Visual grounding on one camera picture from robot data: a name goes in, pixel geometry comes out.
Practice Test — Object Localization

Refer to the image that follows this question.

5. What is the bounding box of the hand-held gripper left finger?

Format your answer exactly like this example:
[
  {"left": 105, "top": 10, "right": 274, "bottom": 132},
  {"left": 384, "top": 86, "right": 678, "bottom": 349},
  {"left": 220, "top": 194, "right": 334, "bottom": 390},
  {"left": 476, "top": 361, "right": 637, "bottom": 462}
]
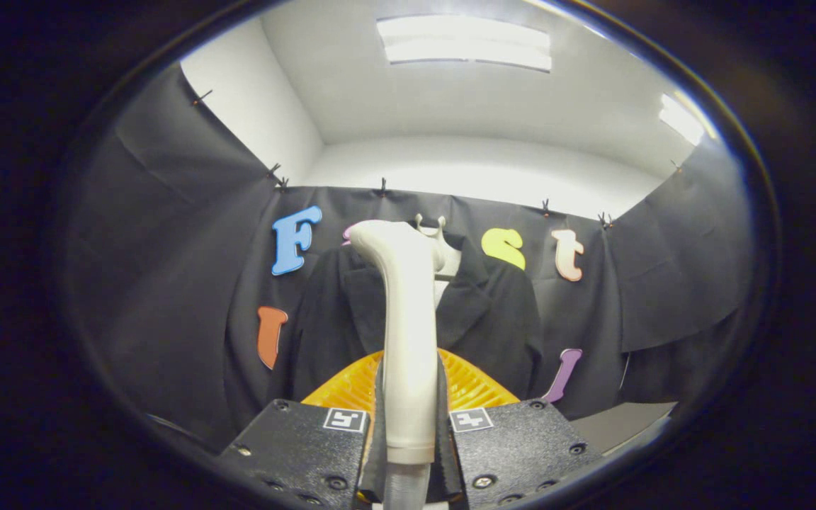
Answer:
[{"left": 217, "top": 349, "right": 387, "bottom": 510}]

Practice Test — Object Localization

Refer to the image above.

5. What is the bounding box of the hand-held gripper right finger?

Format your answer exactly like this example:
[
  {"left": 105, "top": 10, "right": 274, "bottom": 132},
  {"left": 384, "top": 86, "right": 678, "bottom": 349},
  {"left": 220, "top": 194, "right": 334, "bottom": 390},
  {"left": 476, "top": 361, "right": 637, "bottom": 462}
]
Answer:
[{"left": 436, "top": 347, "right": 604, "bottom": 508}]

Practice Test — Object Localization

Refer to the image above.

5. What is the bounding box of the ribbed steamer hose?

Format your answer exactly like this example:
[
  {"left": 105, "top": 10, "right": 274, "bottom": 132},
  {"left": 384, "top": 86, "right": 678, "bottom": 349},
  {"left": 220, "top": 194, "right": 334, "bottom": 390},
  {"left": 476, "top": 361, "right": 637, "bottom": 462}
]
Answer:
[{"left": 382, "top": 460, "right": 432, "bottom": 510}]

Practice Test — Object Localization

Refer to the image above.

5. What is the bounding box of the black suit jacket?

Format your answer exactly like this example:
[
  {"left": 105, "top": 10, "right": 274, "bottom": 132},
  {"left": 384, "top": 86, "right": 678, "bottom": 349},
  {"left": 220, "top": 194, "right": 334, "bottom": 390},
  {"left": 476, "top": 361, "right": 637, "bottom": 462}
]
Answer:
[{"left": 288, "top": 230, "right": 547, "bottom": 404}]

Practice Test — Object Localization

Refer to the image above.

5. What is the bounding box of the white garment steamer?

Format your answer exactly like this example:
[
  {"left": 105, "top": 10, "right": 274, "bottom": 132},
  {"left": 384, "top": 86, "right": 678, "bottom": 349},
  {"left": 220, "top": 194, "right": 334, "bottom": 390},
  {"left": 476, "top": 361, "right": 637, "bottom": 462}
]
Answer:
[{"left": 348, "top": 220, "right": 446, "bottom": 465}]

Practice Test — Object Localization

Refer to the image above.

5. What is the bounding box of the white shirt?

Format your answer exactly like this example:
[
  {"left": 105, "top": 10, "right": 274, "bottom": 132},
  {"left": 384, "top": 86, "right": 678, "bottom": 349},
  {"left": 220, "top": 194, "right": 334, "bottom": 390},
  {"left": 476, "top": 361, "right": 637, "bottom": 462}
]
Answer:
[{"left": 435, "top": 244, "right": 463, "bottom": 309}]

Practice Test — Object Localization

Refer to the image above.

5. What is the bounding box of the white clothes hanger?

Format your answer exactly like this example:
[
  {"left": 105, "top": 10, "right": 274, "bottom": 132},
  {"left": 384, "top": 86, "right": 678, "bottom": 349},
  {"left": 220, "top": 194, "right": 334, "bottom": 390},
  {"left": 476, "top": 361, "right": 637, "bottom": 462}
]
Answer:
[{"left": 414, "top": 212, "right": 448, "bottom": 240}]

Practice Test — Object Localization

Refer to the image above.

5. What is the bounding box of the grey cabinet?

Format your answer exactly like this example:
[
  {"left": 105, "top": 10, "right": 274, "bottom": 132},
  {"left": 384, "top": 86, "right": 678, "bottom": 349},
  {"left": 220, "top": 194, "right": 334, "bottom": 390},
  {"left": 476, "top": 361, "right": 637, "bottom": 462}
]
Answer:
[{"left": 569, "top": 401, "right": 679, "bottom": 455}]

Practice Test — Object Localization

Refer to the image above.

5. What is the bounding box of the black backdrop cloth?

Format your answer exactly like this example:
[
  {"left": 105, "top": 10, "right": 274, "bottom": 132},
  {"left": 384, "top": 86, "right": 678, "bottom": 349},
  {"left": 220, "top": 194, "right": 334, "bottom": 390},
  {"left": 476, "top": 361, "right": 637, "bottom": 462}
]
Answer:
[{"left": 61, "top": 60, "right": 763, "bottom": 454}]

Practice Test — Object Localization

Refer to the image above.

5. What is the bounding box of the row of small cloth clips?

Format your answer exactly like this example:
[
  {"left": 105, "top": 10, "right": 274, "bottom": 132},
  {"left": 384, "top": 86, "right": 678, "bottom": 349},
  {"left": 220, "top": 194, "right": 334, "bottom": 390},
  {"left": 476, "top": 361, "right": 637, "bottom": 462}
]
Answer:
[{"left": 192, "top": 89, "right": 685, "bottom": 230}]

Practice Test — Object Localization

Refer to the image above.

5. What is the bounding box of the small ceiling light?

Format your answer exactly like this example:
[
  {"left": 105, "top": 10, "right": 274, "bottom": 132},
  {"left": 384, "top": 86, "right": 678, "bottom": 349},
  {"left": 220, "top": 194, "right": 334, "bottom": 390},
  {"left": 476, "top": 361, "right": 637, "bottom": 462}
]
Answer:
[{"left": 658, "top": 92, "right": 706, "bottom": 147}]

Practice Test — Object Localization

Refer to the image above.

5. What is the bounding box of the rectangular ceiling light panel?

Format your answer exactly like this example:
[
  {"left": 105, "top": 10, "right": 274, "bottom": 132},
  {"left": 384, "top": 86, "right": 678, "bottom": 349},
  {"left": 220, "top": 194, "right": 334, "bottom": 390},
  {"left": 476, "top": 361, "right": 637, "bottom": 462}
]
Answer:
[{"left": 376, "top": 14, "right": 553, "bottom": 73}]

